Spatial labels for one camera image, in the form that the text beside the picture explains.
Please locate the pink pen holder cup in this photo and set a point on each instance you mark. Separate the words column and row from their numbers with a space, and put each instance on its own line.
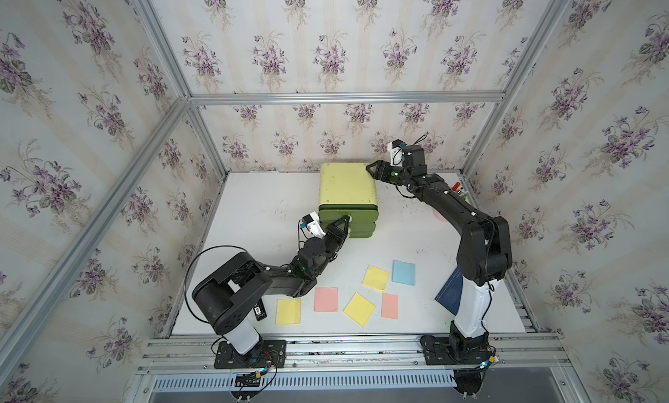
column 439, row 216

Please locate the yellow-green drawer cabinet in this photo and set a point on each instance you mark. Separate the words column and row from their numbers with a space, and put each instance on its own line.
column 346, row 184

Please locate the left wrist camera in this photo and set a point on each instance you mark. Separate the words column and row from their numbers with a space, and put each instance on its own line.
column 311, row 222

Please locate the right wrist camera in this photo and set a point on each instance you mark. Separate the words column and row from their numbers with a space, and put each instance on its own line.
column 395, row 151

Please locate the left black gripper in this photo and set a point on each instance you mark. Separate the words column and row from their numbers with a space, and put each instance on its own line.
column 337, row 237

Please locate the blue sticky note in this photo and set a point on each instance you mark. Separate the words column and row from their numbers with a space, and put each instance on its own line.
column 403, row 273

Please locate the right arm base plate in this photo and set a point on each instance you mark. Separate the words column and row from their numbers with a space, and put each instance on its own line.
column 457, row 350

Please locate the yellow sticky note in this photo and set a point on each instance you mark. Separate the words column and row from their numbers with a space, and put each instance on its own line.
column 376, row 279
column 359, row 309
column 288, row 312

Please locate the green top drawer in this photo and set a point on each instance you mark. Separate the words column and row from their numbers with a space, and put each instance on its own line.
column 357, row 213

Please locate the pens in cup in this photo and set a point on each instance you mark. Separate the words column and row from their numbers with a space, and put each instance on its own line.
column 461, row 191

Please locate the large pink sticky note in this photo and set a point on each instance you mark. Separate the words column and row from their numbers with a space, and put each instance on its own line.
column 326, row 300

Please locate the small pink sticky note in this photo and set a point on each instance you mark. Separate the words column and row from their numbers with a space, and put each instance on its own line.
column 390, row 306

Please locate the green drawer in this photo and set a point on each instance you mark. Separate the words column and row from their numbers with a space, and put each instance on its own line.
column 361, row 226
column 357, row 213
column 360, row 233

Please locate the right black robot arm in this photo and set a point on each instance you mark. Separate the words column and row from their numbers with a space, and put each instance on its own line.
column 483, row 257

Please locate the green bottom drawer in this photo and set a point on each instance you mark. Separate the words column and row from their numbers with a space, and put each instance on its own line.
column 360, row 233

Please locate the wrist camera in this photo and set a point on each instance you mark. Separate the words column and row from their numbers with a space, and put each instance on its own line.
column 311, row 222
column 395, row 151

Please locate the dark blue notebook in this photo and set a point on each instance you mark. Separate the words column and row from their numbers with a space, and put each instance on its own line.
column 449, row 296

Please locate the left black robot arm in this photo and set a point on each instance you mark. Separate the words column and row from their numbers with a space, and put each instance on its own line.
column 235, row 289

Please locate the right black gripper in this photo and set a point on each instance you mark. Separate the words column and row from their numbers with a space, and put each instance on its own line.
column 379, row 169

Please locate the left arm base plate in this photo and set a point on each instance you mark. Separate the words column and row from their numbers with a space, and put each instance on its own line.
column 265, row 354

